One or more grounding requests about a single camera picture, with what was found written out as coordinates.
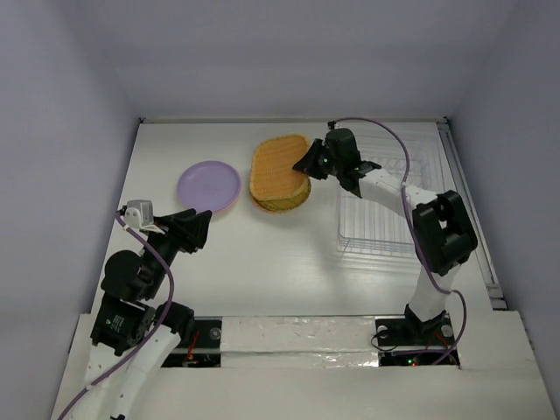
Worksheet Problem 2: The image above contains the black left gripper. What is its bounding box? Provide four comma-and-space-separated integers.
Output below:
143, 206, 212, 296

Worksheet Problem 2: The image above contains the lilac round plate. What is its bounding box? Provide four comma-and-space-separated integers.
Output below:
176, 160, 242, 212

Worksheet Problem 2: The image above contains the pink round plate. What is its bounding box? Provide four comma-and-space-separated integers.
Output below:
211, 194, 239, 215

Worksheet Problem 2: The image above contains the orange woven rectangular tray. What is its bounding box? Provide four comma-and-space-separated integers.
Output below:
249, 134, 309, 201

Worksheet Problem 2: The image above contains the yellow-green woven round plate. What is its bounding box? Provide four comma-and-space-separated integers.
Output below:
259, 179, 312, 214

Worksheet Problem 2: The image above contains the orange woven round plate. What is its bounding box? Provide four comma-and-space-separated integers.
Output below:
249, 194, 274, 214

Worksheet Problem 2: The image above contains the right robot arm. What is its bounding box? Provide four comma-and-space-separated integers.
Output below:
293, 128, 478, 343

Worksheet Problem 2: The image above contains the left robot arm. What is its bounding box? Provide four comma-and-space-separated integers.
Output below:
59, 200, 213, 419

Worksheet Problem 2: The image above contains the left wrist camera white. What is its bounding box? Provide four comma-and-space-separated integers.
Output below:
118, 199, 155, 230

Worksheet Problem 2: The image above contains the white wire dish rack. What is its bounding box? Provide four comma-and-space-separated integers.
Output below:
338, 131, 445, 260

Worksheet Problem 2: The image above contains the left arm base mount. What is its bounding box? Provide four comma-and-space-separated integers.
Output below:
162, 317, 222, 368

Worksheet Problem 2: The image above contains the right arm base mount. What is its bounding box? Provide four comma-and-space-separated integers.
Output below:
370, 315, 459, 368

